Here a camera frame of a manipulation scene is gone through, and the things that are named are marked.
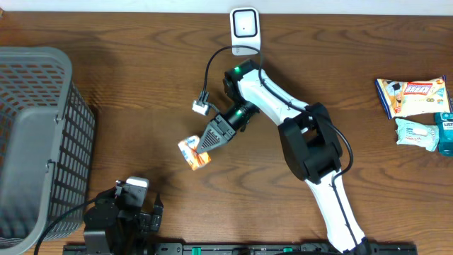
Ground orange small carton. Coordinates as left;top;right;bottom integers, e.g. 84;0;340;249
178;135;211;171

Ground yellow snack bag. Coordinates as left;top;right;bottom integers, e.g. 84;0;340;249
374;76;452;119

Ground light green packet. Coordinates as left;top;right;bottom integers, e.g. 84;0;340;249
395;118;440;152

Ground blue mouthwash bottle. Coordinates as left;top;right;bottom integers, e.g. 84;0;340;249
434;113;453;157

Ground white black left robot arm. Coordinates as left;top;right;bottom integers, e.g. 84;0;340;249
84;182;164;255

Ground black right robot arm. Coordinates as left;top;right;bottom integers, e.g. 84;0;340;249
196;59;372;254

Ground grey plastic shopping basket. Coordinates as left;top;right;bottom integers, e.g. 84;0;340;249
1;47;96;254

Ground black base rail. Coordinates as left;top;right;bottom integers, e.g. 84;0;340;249
63;242;418;255

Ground black right camera cable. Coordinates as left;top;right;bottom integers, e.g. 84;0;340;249
197;45;362;254

